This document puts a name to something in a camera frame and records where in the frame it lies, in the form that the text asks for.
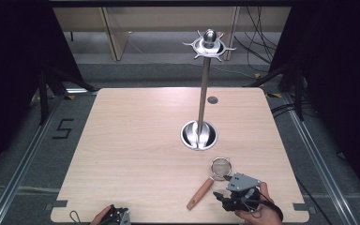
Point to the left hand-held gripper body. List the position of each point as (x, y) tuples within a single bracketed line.
[(122, 216)]

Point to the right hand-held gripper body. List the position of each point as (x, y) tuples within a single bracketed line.
[(242, 183)]

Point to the person's left hand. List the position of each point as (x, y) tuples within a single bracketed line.
[(100, 217)]

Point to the person's right hand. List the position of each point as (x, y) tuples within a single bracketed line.
[(264, 215)]

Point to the black tape strip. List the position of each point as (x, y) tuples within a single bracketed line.
[(303, 206), (57, 204)]

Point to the grey round table grommet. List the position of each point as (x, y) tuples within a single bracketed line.
[(212, 100)]

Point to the metal utensil rack stand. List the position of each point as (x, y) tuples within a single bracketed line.
[(203, 93)]

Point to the black tripod stand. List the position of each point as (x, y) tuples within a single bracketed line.
[(43, 100), (299, 93)]

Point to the black curtain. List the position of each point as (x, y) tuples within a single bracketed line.
[(340, 78), (9, 78)]

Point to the beige wooden furniture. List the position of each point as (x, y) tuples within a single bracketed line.
[(81, 18)]

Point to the metal floor rail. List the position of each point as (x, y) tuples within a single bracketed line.
[(320, 162), (22, 168)]

